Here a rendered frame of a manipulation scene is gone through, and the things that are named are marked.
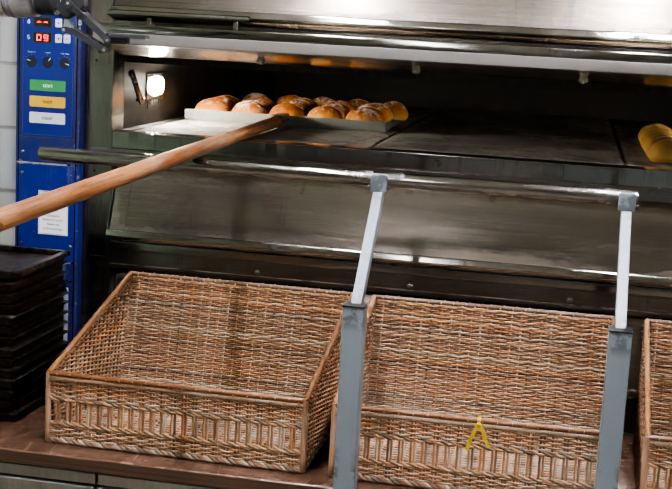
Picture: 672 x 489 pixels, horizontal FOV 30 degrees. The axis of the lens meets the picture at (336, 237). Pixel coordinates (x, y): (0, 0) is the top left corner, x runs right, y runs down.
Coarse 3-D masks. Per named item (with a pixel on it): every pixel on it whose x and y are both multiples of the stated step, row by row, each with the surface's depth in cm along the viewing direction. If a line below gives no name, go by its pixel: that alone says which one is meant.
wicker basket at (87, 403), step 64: (192, 320) 294; (256, 320) 292; (320, 320) 289; (64, 384) 255; (128, 384) 252; (192, 384) 292; (256, 384) 290; (320, 384) 257; (128, 448) 254; (192, 448) 252; (256, 448) 249; (320, 448) 261
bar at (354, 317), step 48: (384, 192) 247; (480, 192) 245; (528, 192) 243; (576, 192) 241; (624, 192) 239; (624, 240) 235; (624, 288) 228; (624, 336) 221; (624, 384) 222; (336, 432) 234; (336, 480) 236
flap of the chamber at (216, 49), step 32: (288, 64) 289; (320, 64) 284; (352, 64) 280; (384, 64) 275; (416, 64) 270; (448, 64) 266; (480, 64) 263; (512, 64) 262; (544, 64) 260; (576, 64) 259; (608, 64) 258; (640, 64) 257
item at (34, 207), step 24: (264, 120) 312; (192, 144) 250; (216, 144) 264; (120, 168) 209; (144, 168) 217; (48, 192) 179; (72, 192) 185; (96, 192) 195; (0, 216) 162; (24, 216) 168
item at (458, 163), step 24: (120, 144) 296; (144, 144) 295; (168, 144) 294; (240, 144) 291; (264, 144) 290; (288, 144) 289; (312, 144) 290; (408, 168) 284; (432, 168) 283; (456, 168) 282; (480, 168) 281; (504, 168) 280; (528, 168) 279; (552, 168) 278; (576, 168) 277; (600, 168) 276; (624, 168) 275; (648, 168) 277
